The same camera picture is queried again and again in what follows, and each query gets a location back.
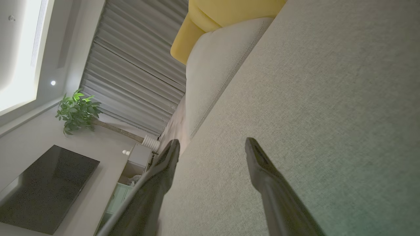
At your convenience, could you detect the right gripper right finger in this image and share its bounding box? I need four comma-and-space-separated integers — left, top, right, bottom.
245, 137, 327, 236

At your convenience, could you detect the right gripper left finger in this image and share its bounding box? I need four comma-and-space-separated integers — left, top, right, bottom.
97, 139, 180, 236

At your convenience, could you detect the green potted tree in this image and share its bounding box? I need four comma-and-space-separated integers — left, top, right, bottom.
55, 88, 146, 144

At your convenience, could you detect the large yellow sofa back cushion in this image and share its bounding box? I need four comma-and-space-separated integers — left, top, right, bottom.
189, 0, 287, 33

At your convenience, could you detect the small yellow sofa back cushion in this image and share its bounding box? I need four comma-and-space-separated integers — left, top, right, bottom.
170, 15, 210, 65

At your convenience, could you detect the grey pleated curtain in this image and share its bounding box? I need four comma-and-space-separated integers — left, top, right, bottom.
80, 0, 189, 136

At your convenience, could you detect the white linear air vent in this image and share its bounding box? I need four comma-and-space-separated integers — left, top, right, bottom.
31, 0, 50, 68

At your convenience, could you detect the pale grey TV cabinet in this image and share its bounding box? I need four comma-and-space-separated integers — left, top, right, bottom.
97, 143, 154, 235

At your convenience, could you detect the white ribbed plant pot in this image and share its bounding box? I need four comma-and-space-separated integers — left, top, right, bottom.
142, 135, 161, 152

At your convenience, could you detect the long grey sofa seat cushion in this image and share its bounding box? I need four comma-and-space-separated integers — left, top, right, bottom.
185, 17, 274, 138

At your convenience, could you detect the black flat television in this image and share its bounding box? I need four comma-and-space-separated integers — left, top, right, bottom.
0, 145, 100, 235

